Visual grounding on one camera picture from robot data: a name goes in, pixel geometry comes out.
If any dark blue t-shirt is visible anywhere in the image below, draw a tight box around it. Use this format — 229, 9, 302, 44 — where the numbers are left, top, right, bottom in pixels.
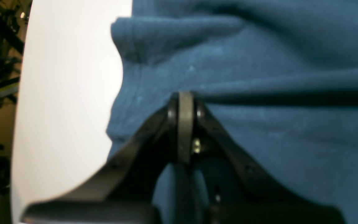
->
107, 0, 358, 224

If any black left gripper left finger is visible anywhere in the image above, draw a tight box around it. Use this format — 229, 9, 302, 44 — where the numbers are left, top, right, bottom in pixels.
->
22, 93, 180, 224

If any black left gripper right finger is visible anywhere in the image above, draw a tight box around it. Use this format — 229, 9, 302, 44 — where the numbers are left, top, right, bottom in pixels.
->
185, 92, 344, 224

